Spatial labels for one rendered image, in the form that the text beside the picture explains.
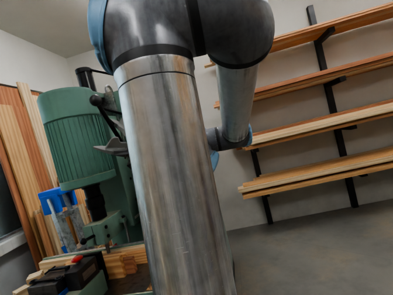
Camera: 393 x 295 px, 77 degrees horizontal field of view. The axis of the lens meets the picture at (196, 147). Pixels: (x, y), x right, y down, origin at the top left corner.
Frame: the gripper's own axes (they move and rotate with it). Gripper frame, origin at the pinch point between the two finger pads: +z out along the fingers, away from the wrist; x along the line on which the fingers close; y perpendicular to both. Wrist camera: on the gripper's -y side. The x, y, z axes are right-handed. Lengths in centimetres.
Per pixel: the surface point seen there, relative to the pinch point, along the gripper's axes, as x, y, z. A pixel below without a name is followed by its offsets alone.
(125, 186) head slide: -2.1, -21.9, -11.6
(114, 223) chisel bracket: 9.6, -28.3, -12.3
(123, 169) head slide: -7.1, -18.8, -8.9
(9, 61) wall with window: -169, -88, 131
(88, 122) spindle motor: -4.4, -0.8, 5.3
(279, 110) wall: -207, -48, -152
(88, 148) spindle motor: 1.6, -6.0, 2.6
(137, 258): 18.9, -30.0, -23.0
